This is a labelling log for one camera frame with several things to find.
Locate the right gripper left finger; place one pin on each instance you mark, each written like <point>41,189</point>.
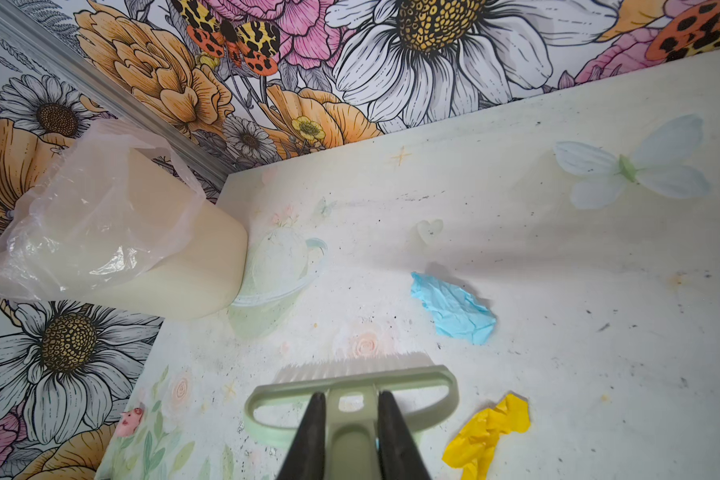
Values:
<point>305,459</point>

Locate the green hand brush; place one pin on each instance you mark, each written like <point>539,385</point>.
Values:
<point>426,394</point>

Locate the white trash bin plastic liner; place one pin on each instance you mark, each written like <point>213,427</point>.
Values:
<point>115,218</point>

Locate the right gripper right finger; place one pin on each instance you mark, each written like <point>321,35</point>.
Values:
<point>399,457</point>

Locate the yellow paper scrap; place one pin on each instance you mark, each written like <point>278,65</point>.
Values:
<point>473,449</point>

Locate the small light blue paper scrap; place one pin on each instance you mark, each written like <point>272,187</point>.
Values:
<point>456,313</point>

